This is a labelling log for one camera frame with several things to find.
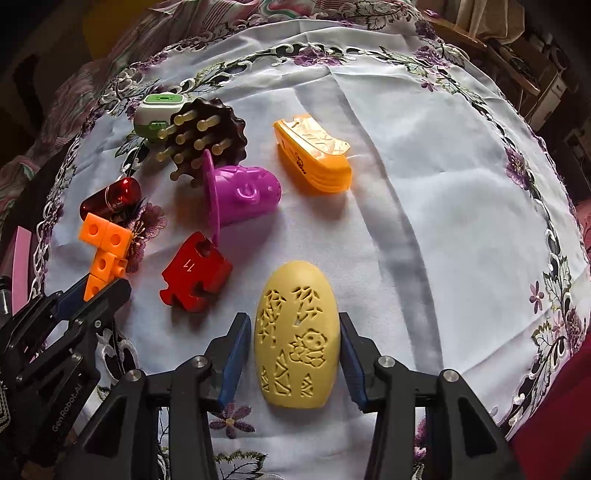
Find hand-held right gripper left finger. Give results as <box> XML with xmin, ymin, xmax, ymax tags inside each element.
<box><xmin>60</xmin><ymin>312</ymin><xmax>253</xmax><ymax>480</ymax></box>

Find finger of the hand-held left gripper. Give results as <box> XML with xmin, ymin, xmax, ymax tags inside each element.
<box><xmin>14</xmin><ymin>278</ymin><xmax>133</xmax><ymax>384</ymax></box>
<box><xmin>0</xmin><ymin>276</ymin><xmax>93</xmax><ymax>344</ymax></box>

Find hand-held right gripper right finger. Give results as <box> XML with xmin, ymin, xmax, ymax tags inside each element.
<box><xmin>338</xmin><ymin>312</ymin><xmax>525</xmax><ymax>480</ymax></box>

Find pink-rimmed white box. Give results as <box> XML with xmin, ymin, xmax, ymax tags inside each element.
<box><xmin>0</xmin><ymin>225</ymin><xmax>37</xmax><ymax>315</ymax></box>

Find orange cube blocks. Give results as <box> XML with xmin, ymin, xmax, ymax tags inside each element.
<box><xmin>78</xmin><ymin>213</ymin><xmax>134</xmax><ymax>301</ymax></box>

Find yellow carved oval toy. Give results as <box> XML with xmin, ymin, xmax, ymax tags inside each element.
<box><xmin>254</xmin><ymin>260</ymin><xmax>343</xmax><ymax>411</ymax></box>

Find red puzzle piece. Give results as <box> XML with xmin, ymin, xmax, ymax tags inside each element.
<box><xmin>160</xmin><ymin>232</ymin><xmax>233</xmax><ymax>312</ymax></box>

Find red capsule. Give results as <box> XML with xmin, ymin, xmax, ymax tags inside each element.
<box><xmin>79</xmin><ymin>177</ymin><xmax>141</xmax><ymax>220</ymax></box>

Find purple hat-shaped toy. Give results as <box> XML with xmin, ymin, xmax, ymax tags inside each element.
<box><xmin>202</xmin><ymin>151</ymin><xmax>282</xmax><ymax>243</ymax></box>

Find green and white container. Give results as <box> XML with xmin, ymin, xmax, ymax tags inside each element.
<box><xmin>133</xmin><ymin>92</ymin><xmax>191</xmax><ymax>139</ymax></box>

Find white embroidered floral tablecloth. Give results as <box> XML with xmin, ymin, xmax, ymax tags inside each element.
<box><xmin>28</xmin><ymin>18</ymin><xmax>591</xmax><ymax>480</ymax></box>

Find orange boat-shaped toy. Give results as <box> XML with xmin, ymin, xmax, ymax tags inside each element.
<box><xmin>273</xmin><ymin>114</ymin><xmax>353</xmax><ymax>195</ymax></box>

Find red cloth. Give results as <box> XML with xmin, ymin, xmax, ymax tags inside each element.
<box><xmin>505</xmin><ymin>364</ymin><xmax>591</xmax><ymax>480</ymax></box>

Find brown flower peg toy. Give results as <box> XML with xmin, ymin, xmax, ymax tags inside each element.
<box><xmin>156</xmin><ymin>98</ymin><xmax>248</xmax><ymax>188</ymax></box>

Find yellow cushion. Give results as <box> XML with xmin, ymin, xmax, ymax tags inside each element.
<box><xmin>81</xmin><ymin>0</ymin><xmax>158</xmax><ymax>56</ymax></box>

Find cluttered wooden shelf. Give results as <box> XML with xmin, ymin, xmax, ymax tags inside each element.
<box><xmin>418</xmin><ymin>0</ymin><xmax>591</xmax><ymax>195</ymax></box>

